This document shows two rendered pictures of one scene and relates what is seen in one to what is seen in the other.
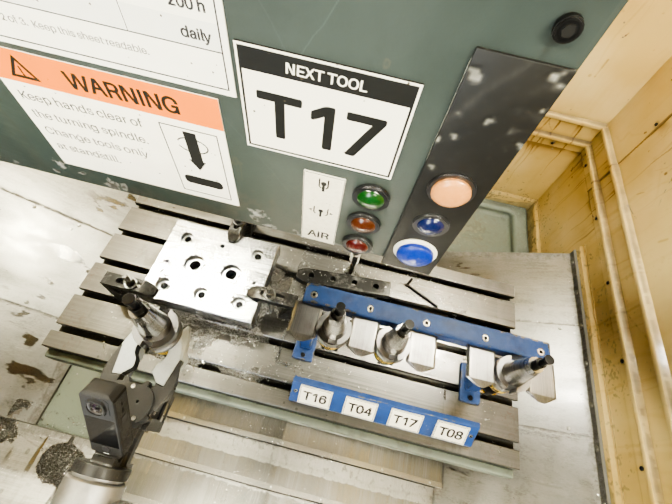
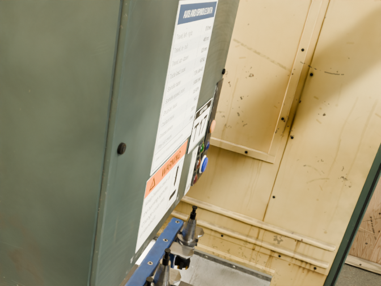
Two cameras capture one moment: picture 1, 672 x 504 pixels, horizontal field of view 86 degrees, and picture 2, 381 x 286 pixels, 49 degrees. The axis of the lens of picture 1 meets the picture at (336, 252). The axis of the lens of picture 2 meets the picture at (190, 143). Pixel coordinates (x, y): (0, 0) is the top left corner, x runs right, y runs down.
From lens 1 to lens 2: 0.67 m
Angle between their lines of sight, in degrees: 65
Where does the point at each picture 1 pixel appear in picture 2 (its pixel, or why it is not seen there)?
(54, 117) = (148, 209)
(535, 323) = not seen: hidden behind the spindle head
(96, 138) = (155, 207)
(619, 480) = (224, 252)
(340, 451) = not seen: outside the picture
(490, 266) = not seen: hidden behind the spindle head
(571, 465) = (212, 274)
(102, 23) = (179, 131)
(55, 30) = (169, 147)
